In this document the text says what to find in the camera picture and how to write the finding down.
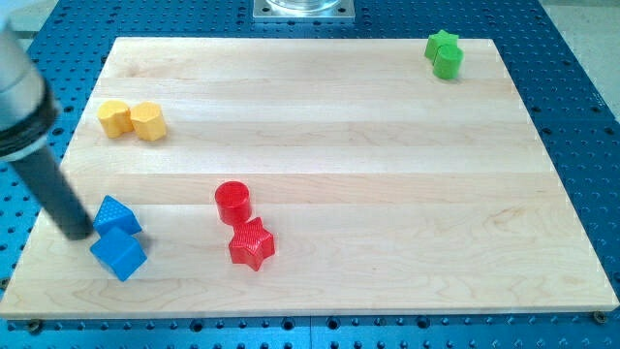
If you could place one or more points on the green cylinder block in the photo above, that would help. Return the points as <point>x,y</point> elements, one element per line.
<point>447,62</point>

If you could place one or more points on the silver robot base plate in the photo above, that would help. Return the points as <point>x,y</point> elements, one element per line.
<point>279,10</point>

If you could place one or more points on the red star block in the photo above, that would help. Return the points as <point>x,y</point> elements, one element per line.
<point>251,244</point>

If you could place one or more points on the light wooden board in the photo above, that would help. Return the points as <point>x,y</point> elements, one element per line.
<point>387,190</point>

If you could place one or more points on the blue triangle block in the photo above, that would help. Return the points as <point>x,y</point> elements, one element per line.
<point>113,214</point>

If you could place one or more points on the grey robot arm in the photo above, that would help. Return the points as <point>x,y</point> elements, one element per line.
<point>28,110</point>

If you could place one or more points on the yellow hexagon block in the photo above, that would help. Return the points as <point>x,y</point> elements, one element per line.
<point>148,121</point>

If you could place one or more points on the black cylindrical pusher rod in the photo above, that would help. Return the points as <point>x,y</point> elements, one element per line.
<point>42,175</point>

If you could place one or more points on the green star block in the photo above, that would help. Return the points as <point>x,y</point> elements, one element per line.
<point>437,40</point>

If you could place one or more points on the blue cube block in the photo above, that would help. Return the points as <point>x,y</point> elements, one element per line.
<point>119,252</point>

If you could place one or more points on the red cylinder block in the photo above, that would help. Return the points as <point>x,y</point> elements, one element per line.
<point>233,202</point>

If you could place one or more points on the yellow pentagon block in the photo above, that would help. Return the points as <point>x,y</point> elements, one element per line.
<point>115,118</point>

